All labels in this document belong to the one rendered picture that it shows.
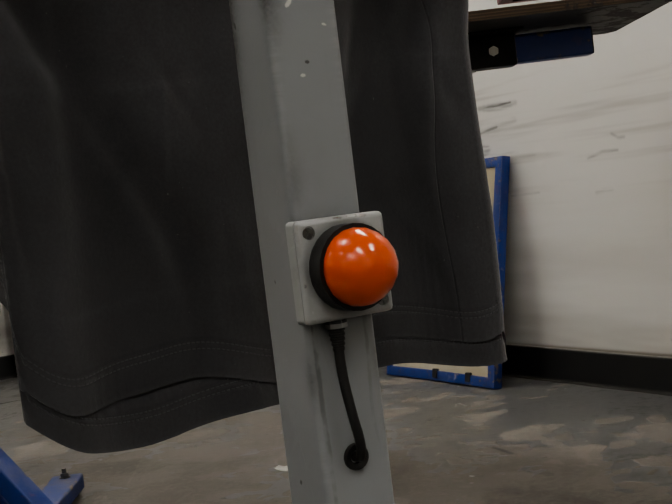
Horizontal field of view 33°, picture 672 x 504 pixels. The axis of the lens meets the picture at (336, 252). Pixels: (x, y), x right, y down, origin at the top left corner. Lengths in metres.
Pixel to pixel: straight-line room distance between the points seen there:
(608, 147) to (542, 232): 0.40
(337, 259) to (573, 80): 2.99
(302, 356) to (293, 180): 0.09
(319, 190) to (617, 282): 2.91
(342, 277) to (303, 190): 0.05
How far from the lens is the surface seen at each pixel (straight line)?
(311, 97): 0.56
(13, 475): 2.07
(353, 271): 0.52
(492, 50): 2.05
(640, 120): 3.31
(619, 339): 3.47
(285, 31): 0.55
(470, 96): 0.98
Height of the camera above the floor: 0.69
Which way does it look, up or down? 3 degrees down
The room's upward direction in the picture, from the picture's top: 7 degrees counter-clockwise
